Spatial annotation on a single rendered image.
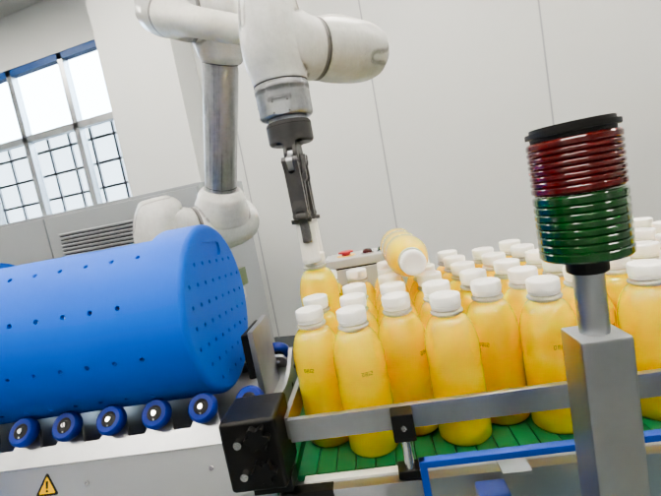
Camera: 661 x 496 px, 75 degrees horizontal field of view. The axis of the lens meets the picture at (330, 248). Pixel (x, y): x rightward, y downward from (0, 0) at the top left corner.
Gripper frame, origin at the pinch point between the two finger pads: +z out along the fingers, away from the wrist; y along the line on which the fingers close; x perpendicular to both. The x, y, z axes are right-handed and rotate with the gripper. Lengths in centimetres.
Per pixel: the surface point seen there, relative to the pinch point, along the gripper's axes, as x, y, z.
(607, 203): 26.7, 41.6, -3.0
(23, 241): -201, -173, -14
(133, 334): -24.6, 16.7, 7.0
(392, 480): 8.1, 25.0, 27.4
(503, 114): 112, -242, -41
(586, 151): 25.7, 41.6, -6.7
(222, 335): -17.1, 4.2, 12.7
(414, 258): 16.2, 8.0, 4.4
